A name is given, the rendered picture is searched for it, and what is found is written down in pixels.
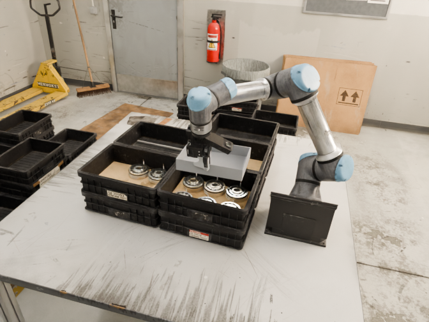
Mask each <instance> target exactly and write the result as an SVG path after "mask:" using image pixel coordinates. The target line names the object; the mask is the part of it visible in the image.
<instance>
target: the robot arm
mask: <svg viewBox="0 0 429 322"><path fill-rule="evenodd" d="M319 81H320V77H319V74H318V72H317V71H316V69H315V68H314V67H313V66H312V65H309V64H306V63H303V64H300V65H295V66H293V67H290V68H288V69H285V70H282V71H279V72H276V73H274V74H271V75H269V76H267V77H262V78H259V79H257V80H256V81H253V82H245V83H240V84H236V83H235V82H234V81H233V80H232V79H231V78H228V77H225V78H223V79H220V80H219V81H218V82H216V83H214V84H212V85H209V86H206V87H202V86H199V87H197V88H192V89H191V90H190V91H189V93H188V97H187V99H186V103H187V105H188V109H189V117H190V125H188V128H187V129H186V134H188V142H187V145H186V152H187V157H192V158H198V159H199V161H196V162H194V163H193V164H194V165H195V166H197V167H201V168H203V169H204V170H205V171H208V170H209V165H210V164H211V153H212V147H214V148H216V149H218V150H220V151H222V152H224V153H226V154H229V153H230V152H231V151H232V148H233V142H230V141H228V140H226V139H224V138H223V137H220V136H219V135H216V134H214V133H212V132H211V129H212V117H211V113H212V112H213V111H214V110H216V109H217V108H219V107H220V106H223V105H230V104H236V103H240V102H246V101H250V100H256V99H259V100H262V101H263V100H274V99H282V98H289V99H290V101H291V103H292V104H294V105H296V106H297V107H298V110H299V112H300V115H301V117H302V119H303V121H304V123H305V126H306V129H307V131H308V133H309V135H310V137H311V140H312V142H313V145H314V146H315V149H316V151H317V153H316V152H315V153H313V152H308V153H303V154H302V155H301V156H300V158H299V162H298V167H297V173H296V180H295V184H294V186H293V188H292V190H291V191H290V194H289V195H291V196H297V197H303V198H307V199H313V200H316V201H322V199H321V194H320V184H321V182H322V181H334V182H343V181H348V180H349V179H350V178H351V176H352V174H353V171H354V161H353V159H352V157H351V156H350V155H344V152H343V150H342V148H341V147H338V146H337V145H336V143H335V140H334V138H333V135H332V133H331V131H330V129H329V126H328V123H327V121H326V119H325V116H324V113H323V111H322V109H321V107H320V104H319V101H318V100H317V94H318V92H319V91H318V88H319V86H320V82H319Z"/></svg>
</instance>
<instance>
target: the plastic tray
mask: <svg viewBox="0 0 429 322"><path fill-rule="evenodd" d="M250 152H251V148H250V147H246V146H238V145H233V148H232V151H231V152H230V153H229V154H226V153H224V152H222V151H220V150H218V149H216V148H214V147H212V153H211V164H210V165H209V170H208V171H205V170H204V169H203V168H201V167H197V166H195V165H194V164H193V163H194V162H196V161H199V159H198V158H192V157H187V152H186V146H185V147H184V149H183V150H182V152H180V154H179V155H178V157H177V158H176V170H180V171H187V172H191V173H198V174H205V175H209V176H216V177H220V178H227V179H231V180H238V181H242V179H243V176H244V174H245V171H246V167H247V165H248V162H249V159H250Z"/></svg>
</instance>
